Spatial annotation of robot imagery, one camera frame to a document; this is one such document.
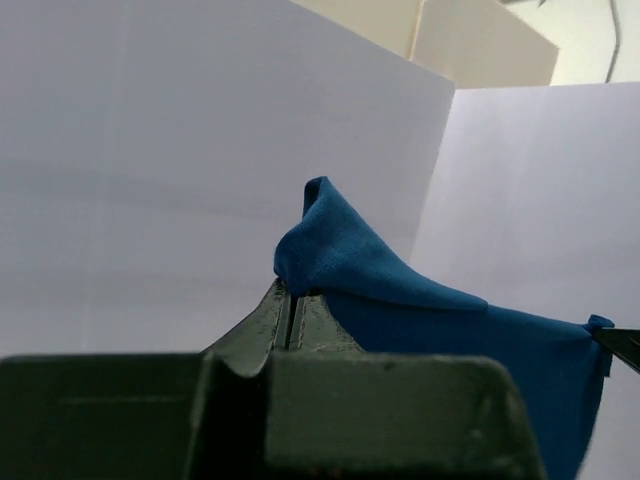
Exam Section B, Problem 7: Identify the blue t-shirt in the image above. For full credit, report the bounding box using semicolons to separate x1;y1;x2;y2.
274;177;612;480

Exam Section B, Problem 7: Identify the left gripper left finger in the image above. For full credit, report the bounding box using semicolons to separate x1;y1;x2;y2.
203;279;294;378

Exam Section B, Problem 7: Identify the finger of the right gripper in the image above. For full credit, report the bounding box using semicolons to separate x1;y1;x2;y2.
591;327;640;375

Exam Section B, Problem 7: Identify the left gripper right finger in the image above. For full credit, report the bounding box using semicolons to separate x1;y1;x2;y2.
294;295;364;353

